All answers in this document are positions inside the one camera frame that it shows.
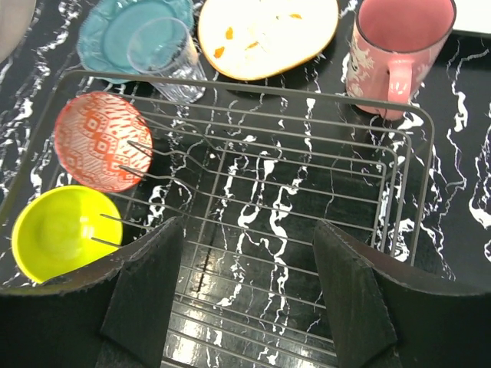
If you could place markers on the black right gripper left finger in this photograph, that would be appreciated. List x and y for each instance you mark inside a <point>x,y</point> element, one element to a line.
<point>113,312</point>

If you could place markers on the black wire dish rack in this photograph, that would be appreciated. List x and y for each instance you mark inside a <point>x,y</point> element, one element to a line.
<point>250,169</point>

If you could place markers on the clear drinking glass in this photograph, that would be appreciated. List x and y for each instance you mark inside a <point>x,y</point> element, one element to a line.
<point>164,47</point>

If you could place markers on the pink ceramic mug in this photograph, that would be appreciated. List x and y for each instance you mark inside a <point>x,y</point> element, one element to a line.
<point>394,44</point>

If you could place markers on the orange bird pattern plate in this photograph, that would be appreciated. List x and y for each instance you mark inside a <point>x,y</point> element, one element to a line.
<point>253,40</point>

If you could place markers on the teal scalloped plate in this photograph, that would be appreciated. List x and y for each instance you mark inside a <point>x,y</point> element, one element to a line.
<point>106,32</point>

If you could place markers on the yellow green bowl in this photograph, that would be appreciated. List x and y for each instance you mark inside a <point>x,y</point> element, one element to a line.
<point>65,229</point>

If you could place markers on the white dry erase board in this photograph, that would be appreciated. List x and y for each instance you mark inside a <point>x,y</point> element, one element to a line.
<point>473,17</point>

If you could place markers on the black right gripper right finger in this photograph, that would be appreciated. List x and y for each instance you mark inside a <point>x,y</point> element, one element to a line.
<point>384,313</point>

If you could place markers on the blue red patterned bowl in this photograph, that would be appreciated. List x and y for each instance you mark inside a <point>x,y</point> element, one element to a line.
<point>103,142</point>

